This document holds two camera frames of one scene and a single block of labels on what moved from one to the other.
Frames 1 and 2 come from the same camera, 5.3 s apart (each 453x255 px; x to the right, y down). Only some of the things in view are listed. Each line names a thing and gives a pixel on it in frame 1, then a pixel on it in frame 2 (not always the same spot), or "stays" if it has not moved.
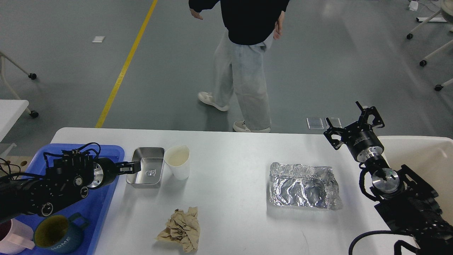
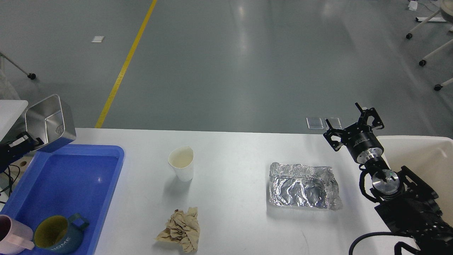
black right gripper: x=365 y=143 stays
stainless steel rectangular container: x=152 y=160 to x=52 y=120
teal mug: x=61 y=233 stays
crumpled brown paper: x=183 y=227 stays
